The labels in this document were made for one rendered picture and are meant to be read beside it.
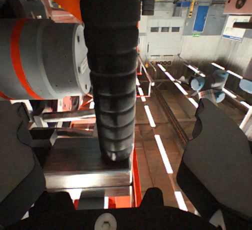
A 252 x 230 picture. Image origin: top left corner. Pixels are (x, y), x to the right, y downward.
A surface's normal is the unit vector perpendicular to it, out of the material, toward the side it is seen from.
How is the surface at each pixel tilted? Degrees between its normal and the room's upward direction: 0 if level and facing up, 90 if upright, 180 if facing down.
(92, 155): 180
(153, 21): 90
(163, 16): 90
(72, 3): 90
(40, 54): 104
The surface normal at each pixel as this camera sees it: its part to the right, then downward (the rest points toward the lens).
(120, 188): 0.04, 0.53
